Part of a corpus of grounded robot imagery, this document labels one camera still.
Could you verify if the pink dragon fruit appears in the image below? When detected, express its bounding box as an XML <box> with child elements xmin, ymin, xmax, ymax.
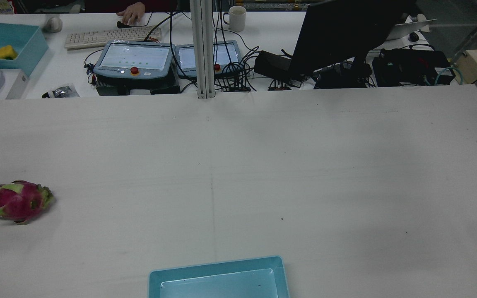
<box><xmin>0</xmin><ymin>177</ymin><xmax>54</xmax><ymax>225</ymax></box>

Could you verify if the small grey teach pendant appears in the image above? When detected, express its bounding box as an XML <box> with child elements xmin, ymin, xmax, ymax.
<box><xmin>175</xmin><ymin>40</ymin><xmax>242</xmax><ymax>78</ymax></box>

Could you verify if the black box under pendant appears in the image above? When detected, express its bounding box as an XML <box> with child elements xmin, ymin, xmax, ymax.
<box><xmin>96</xmin><ymin>77</ymin><xmax>181</xmax><ymax>96</ymax></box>

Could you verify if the white mug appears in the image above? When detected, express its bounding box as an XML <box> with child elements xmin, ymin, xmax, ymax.
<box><xmin>223</xmin><ymin>5</ymin><xmax>247</xmax><ymax>32</ymax></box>

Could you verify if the light blue shallow tray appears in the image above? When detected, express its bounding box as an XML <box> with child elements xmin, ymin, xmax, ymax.
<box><xmin>148</xmin><ymin>256</ymin><xmax>290</xmax><ymax>298</ymax></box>

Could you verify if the large grey teach pendant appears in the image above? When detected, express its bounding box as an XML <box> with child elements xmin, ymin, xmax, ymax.
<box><xmin>93</xmin><ymin>40</ymin><xmax>174</xmax><ymax>81</ymax></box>

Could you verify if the black computer monitor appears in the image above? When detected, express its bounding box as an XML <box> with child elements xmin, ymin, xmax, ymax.
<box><xmin>289</xmin><ymin>0</ymin><xmax>417</xmax><ymax>76</ymax></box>

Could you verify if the person in dark red top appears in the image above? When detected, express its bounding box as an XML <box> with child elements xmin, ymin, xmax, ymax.
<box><xmin>84</xmin><ymin>0</ymin><xmax>178</xmax><ymax>13</ymax></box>

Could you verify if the beige computer keyboard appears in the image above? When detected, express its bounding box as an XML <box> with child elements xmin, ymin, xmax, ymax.
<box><xmin>65</xmin><ymin>26</ymin><xmax>162</xmax><ymax>51</ymax></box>

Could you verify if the operator hand on mouse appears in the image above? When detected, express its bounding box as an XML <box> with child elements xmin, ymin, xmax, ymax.
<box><xmin>117</xmin><ymin>2</ymin><xmax>146</xmax><ymax>26</ymax></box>

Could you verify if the clear bag of metal parts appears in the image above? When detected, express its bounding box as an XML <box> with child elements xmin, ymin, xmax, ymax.
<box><xmin>42</xmin><ymin>84</ymin><xmax>80</xmax><ymax>99</ymax></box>

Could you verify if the black electronics box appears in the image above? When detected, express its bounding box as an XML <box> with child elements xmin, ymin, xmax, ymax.
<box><xmin>372</xmin><ymin>48</ymin><xmax>455</xmax><ymax>87</ymax></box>

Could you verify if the grey round ball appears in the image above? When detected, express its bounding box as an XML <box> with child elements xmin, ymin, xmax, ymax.
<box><xmin>44</xmin><ymin>17</ymin><xmax>63</xmax><ymax>33</ymax></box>

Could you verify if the white product box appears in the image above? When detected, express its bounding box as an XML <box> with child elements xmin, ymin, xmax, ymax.
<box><xmin>0</xmin><ymin>69</ymin><xmax>29</xmax><ymax>100</ymax></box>

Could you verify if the light blue deep bin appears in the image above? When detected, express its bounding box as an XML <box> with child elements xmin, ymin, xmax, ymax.
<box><xmin>0</xmin><ymin>21</ymin><xmax>49</xmax><ymax>77</ymax></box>

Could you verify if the black cable bundle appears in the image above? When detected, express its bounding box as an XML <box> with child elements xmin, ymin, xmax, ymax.
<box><xmin>216</xmin><ymin>46</ymin><xmax>260</xmax><ymax>92</ymax></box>

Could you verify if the aluminium profile post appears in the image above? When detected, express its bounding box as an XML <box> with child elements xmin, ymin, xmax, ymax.
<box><xmin>189</xmin><ymin>0</ymin><xmax>215</xmax><ymax>99</ymax></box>

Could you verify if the teal cable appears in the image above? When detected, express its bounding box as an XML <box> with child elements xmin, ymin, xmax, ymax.
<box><xmin>424</xmin><ymin>66</ymin><xmax>464</xmax><ymax>86</ymax></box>

